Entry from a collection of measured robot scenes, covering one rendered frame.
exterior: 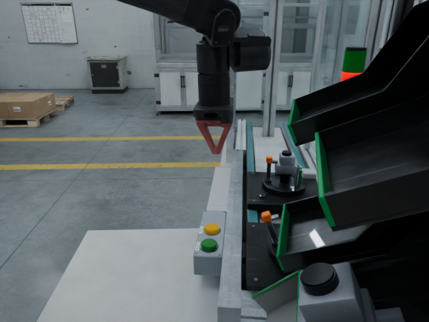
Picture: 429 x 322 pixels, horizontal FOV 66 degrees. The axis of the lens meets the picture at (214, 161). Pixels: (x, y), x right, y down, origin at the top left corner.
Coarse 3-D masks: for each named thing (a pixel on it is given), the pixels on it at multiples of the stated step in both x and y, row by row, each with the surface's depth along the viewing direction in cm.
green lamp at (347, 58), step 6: (348, 54) 76; (354, 54) 75; (360, 54) 75; (348, 60) 77; (354, 60) 76; (360, 60) 76; (348, 66) 77; (354, 66) 76; (360, 66) 76; (354, 72) 77; (360, 72) 77
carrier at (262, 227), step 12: (252, 228) 86; (264, 228) 86; (276, 228) 86; (252, 240) 81; (264, 240) 81; (252, 252) 77; (264, 252) 77; (252, 264) 73; (264, 264) 73; (276, 264) 73; (252, 276) 69; (264, 276) 69; (276, 276) 69; (252, 288) 67; (264, 288) 67
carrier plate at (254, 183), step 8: (248, 176) 116; (256, 176) 116; (264, 176) 116; (248, 184) 110; (256, 184) 110; (312, 184) 110; (248, 192) 105; (256, 192) 105; (264, 192) 105; (312, 192) 105; (248, 200) 100; (256, 200) 100; (264, 200) 100; (272, 200) 100; (280, 200) 100; (288, 200) 100; (296, 200) 100; (248, 208) 99; (256, 208) 99; (264, 208) 98; (272, 208) 98; (280, 208) 98
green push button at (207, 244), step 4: (204, 240) 81; (208, 240) 81; (212, 240) 81; (204, 244) 79; (208, 244) 79; (212, 244) 79; (216, 244) 80; (204, 248) 79; (208, 248) 78; (212, 248) 78
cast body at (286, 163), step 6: (288, 150) 105; (282, 156) 103; (288, 156) 103; (294, 156) 103; (282, 162) 103; (288, 162) 103; (294, 162) 103; (276, 168) 104; (282, 168) 104; (288, 168) 103; (294, 168) 103; (300, 168) 105
